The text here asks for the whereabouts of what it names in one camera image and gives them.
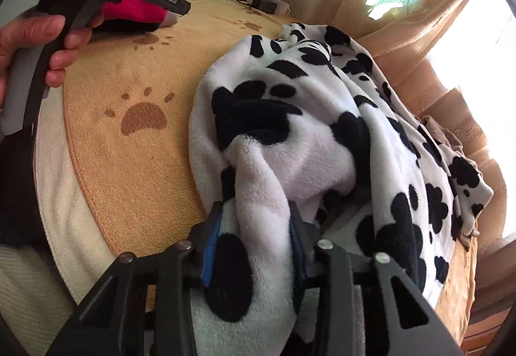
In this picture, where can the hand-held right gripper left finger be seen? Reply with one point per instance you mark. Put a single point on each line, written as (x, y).
(211, 251)

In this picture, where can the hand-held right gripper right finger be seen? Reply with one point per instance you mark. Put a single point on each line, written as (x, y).
(298, 251)

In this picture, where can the cow print fleece garment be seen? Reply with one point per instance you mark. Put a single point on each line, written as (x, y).
(322, 138)

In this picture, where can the person's left hand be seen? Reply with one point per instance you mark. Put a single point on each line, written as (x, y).
(24, 33)

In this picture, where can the black cloth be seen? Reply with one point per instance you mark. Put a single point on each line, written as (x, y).
(129, 24)

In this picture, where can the yellow paw print blanket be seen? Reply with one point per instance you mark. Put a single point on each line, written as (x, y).
(141, 162)

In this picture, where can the white power strip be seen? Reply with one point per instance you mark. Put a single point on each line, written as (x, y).
(280, 7)

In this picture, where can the white bed sheet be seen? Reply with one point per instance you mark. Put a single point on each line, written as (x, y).
(60, 198)

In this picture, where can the cream knit sweater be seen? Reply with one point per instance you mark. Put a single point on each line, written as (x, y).
(28, 299)

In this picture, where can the black quilted vest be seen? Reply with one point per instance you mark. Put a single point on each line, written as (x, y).
(20, 186)

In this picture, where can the beige embossed curtain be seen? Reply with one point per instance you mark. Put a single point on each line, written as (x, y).
(403, 29)

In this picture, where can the wooden bed frame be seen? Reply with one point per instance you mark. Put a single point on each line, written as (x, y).
(492, 299)

